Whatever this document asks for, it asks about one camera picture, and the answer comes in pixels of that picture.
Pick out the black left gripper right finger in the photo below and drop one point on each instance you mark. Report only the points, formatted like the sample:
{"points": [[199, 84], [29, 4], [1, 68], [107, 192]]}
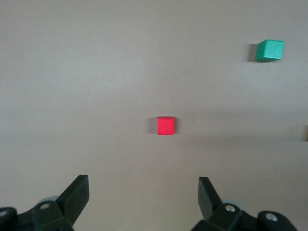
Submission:
{"points": [[211, 207]]}

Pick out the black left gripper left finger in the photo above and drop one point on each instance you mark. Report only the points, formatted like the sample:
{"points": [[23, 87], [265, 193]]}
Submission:
{"points": [[69, 204]]}

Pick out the red wooden block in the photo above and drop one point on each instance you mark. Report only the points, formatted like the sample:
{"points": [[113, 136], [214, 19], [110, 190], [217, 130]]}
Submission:
{"points": [[165, 126]]}

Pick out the yellow wooden block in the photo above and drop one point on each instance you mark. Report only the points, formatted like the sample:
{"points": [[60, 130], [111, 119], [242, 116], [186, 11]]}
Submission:
{"points": [[305, 132]]}

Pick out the brown table mat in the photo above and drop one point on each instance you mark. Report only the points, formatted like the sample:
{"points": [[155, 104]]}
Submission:
{"points": [[96, 84]]}

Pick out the green wooden block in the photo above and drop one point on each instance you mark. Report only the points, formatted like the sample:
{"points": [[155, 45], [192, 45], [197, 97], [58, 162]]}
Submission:
{"points": [[268, 51]]}

